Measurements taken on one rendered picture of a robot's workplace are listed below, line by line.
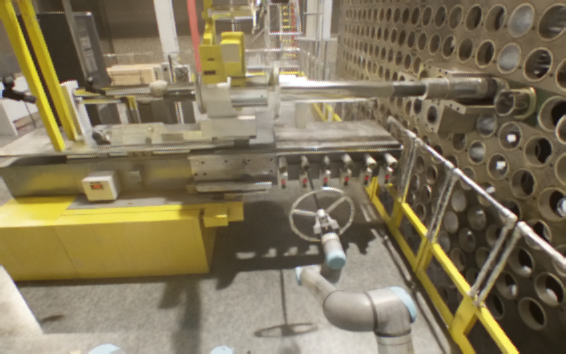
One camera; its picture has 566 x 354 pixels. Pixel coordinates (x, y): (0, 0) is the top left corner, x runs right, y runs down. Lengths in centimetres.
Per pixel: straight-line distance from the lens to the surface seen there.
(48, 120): 274
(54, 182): 297
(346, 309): 96
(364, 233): 295
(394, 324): 99
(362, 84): 204
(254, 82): 188
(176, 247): 242
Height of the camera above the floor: 189
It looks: 30 degrees down
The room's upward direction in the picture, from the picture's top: straight up
